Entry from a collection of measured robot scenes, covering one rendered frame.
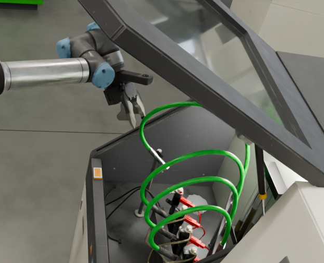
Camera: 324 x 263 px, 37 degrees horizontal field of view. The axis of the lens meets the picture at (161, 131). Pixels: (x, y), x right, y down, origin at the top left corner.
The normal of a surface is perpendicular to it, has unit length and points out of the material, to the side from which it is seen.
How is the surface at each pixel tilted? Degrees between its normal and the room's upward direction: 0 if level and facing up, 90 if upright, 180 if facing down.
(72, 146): 0
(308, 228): 76
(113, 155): 90
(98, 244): 0
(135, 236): 0
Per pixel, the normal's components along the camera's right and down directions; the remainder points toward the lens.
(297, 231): -0.88, -0.26
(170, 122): 0.14, 0.65
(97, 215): 0.23, -0.75
